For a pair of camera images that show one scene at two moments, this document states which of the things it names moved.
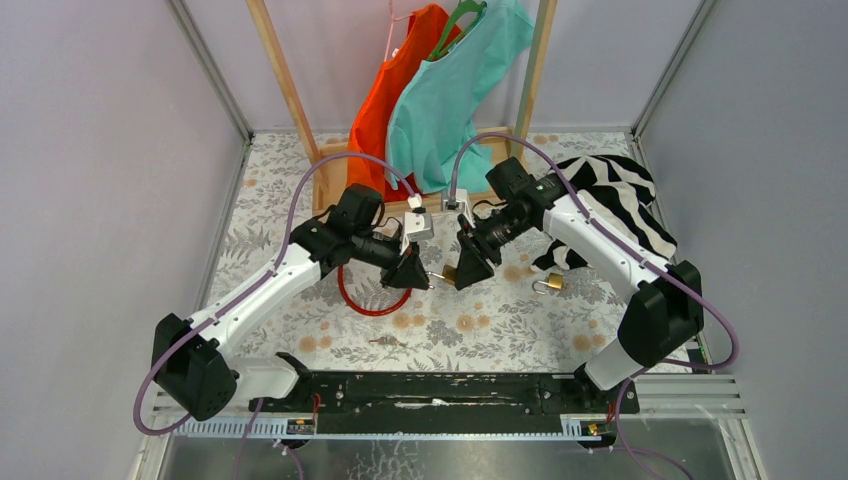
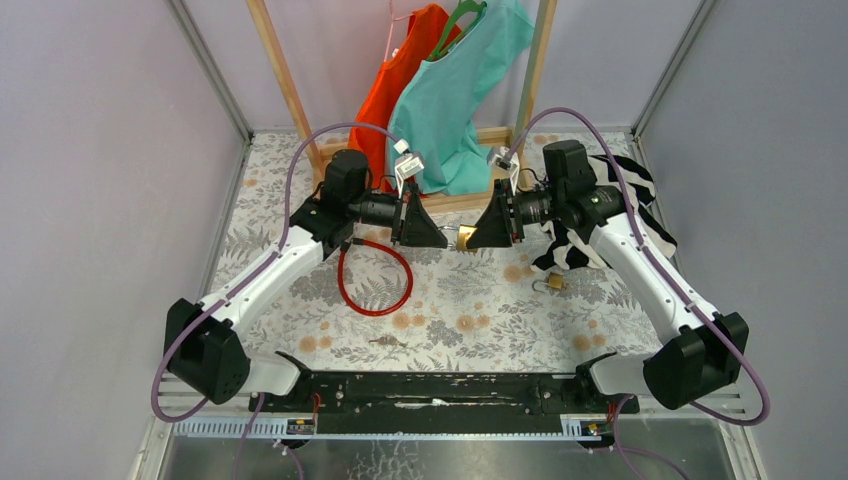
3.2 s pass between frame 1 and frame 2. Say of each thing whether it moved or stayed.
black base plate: stayed
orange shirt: stayed
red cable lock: stayed
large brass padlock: moved
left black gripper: moved
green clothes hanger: stayed
